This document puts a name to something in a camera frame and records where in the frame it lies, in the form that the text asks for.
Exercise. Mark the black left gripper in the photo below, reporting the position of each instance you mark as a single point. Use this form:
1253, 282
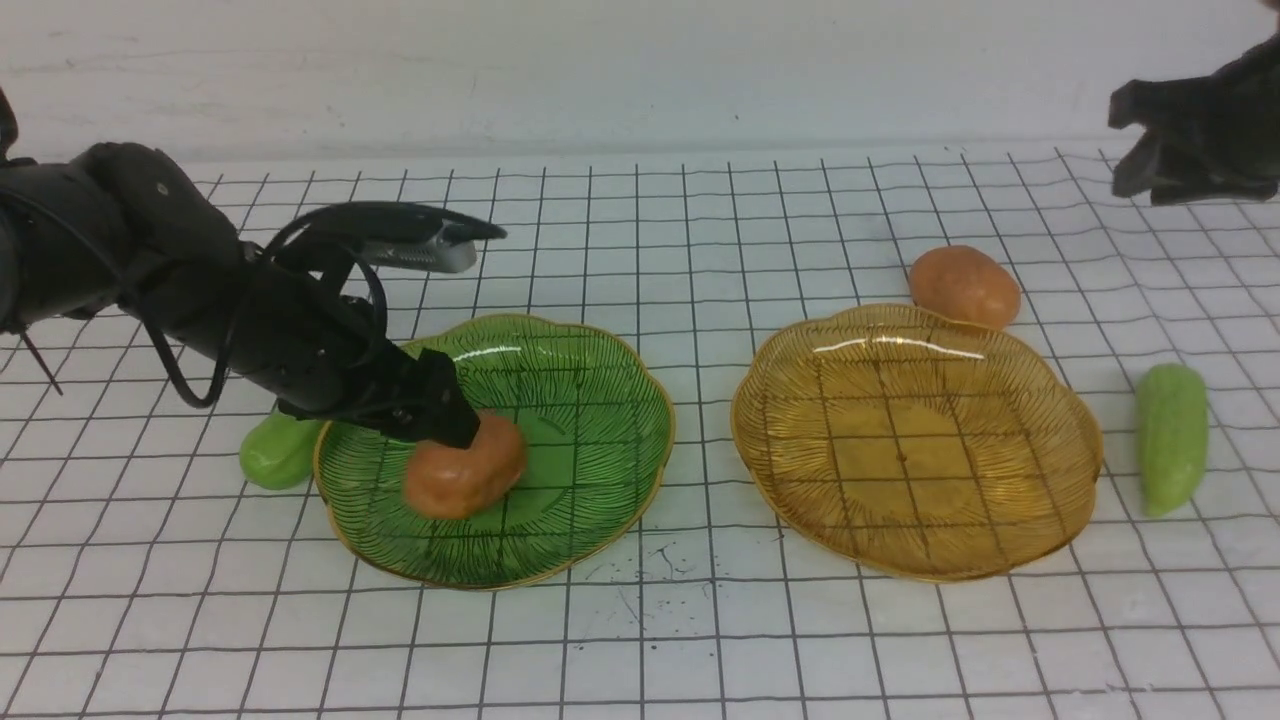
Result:
309, 323

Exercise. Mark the green cucumber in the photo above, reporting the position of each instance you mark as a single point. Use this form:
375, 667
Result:
277, 453

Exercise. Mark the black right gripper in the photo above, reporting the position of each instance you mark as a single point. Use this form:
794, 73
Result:
1205, 137

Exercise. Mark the green bitter gourd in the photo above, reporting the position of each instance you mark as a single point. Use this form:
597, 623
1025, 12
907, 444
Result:
1173, 435

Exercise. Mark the amber transparent plastic plate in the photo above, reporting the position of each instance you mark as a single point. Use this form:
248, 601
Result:
924, 448

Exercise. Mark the orange potato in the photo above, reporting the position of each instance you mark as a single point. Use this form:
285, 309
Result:
448, 483
965, 285

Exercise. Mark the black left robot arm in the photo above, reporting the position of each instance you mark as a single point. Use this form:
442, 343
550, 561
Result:
78, 236

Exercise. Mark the green transparent plastic plate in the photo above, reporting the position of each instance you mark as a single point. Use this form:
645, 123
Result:
600, 430

